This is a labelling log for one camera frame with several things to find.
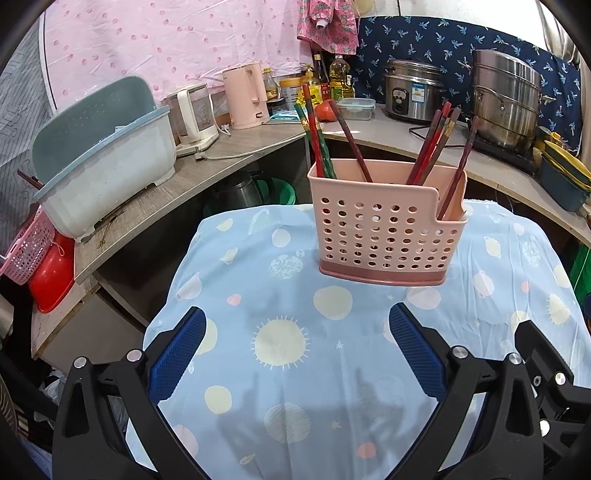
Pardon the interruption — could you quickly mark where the white gold tin can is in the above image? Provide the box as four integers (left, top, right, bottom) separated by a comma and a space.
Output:
279, 76, 305, 114

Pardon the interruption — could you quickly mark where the blue bowl yellow inside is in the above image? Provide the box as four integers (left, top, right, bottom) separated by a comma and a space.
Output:
544, 140, 591, 178
538, 159, 591, 212
541, 150, 591, 188

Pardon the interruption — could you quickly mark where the pink mesh basket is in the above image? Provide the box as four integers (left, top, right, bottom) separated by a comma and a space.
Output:
0, 210, 56, 284

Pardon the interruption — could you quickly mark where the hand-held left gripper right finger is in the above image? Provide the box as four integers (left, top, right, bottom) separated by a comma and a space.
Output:
389, 302, 548, 480

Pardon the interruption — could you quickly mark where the blue printed tablecloth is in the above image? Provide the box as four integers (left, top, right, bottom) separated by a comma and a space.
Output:
124, 200, 585, 480

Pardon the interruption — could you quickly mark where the pink perforated utensil holder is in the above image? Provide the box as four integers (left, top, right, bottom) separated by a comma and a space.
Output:
307, 158, 468, 287

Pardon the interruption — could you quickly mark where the navy leaf-print cloth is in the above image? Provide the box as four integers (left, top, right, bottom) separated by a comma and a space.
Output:
355, 16, 583, 148

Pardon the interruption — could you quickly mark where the black power cable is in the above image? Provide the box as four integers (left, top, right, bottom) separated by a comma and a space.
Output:
409, 122, 476, 148

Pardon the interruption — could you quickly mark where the maroon chopstick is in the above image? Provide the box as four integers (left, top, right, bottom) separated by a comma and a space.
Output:
406, 110, 441, 185
436, 116, 481, 221

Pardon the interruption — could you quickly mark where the red plastic basin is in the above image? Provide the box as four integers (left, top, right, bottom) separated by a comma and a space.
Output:
28, 231, 77, 315

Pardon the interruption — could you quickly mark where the green chopstick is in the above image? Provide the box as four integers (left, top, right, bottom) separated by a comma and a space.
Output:
294, 104, 326, 178
316, 134, 337, 181

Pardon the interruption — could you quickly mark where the amber bottle yellow cap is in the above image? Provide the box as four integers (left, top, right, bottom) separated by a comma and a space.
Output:
262, 67, 280, 101

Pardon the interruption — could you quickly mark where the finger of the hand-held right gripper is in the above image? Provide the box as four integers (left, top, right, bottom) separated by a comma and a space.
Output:
514, 318, 580, 403

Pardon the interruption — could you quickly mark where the red chopstick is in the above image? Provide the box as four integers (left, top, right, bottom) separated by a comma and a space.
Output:
414, 100, 453, 185
301, 84, 335, 181

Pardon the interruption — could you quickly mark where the dark brown chopstick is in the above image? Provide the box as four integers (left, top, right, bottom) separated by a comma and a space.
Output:
328, 100, 374, 184

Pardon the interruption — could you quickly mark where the steel steamer pot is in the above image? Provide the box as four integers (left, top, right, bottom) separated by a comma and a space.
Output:
470, 49, 557, 153

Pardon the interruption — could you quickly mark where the pink dotted sheet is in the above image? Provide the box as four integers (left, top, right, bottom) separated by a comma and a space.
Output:
39, 0, 315, 104

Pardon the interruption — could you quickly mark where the steel rice cooker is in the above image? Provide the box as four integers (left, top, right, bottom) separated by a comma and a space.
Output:
385, 58, 444, 123

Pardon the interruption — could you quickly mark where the green bag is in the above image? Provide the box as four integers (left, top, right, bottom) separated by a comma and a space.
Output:
569, 244, 591, 296

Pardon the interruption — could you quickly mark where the pink electric kettle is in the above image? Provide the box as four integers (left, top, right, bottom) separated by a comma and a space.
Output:
222, 62, 271, 130

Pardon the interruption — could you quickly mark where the clear food container blue lid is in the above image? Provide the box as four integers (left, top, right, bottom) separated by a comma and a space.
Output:
336, 98, 376, 121

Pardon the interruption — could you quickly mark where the pink floral hanging garment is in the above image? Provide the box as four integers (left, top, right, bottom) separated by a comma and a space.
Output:
296, 0, 360, 55

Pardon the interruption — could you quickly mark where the green plastic basin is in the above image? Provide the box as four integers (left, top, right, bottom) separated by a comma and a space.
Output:
256, 178, 298, 206

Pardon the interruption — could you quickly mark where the grey wooden counter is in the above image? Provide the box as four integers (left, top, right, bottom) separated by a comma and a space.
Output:
30, 104, 591, 361

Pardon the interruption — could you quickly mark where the yellow cooking oil bottle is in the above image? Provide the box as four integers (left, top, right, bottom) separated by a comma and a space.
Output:
330, 55, 352, 100

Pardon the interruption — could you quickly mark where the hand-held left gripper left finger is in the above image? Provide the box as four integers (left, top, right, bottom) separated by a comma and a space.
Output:
52, 306, 208, 480

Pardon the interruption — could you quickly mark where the black kettle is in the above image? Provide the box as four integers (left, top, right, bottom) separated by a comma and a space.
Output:
217, 171, 269, 208

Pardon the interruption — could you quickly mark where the white kettle cord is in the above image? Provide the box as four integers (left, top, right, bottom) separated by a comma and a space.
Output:
196, 124, 301, 162

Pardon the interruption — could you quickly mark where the white glass kettle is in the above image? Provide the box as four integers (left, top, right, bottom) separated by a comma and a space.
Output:
165, 83, 219, 158

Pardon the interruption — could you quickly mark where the light blue dish drainer bin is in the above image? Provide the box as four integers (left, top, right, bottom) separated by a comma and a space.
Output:
31, 75, 178, 241

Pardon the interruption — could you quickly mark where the grey striped cloth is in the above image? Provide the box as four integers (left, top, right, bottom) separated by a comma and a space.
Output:
0, 28, 51, 250

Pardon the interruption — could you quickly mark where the black induction cooktop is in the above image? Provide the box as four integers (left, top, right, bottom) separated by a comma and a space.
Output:
471, 136, 541, 174

